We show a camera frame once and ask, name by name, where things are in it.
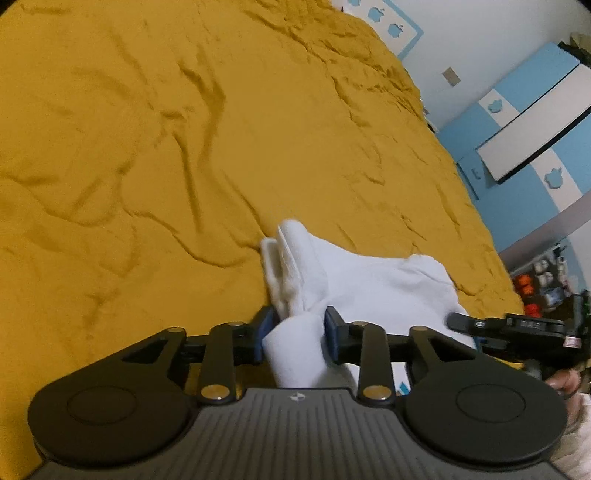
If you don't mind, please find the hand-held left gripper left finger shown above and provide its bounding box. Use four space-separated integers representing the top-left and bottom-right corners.
121 305 278 402

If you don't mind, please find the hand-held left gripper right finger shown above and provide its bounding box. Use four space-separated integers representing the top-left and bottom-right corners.
324 306 481 402

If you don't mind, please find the white t-shirt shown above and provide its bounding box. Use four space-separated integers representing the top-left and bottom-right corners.
259 219 479 398

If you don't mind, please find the person's right hand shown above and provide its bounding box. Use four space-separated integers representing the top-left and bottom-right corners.
545 368 583 400

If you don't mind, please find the cluttered shelf unit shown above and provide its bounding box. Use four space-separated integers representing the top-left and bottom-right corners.
508 237 591 324

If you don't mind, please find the blue nightstand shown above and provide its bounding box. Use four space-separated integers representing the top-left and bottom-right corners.
456 151 491 200

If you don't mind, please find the blue and white wardrobe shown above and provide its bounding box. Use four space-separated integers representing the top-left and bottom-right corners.
438 41 591 259

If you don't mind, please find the mustard yellow bed blanket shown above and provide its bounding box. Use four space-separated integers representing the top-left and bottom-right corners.
0 0 525 472

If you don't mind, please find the white headboard with apple cutouts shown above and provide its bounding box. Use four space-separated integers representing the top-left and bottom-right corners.
332 0 424 62

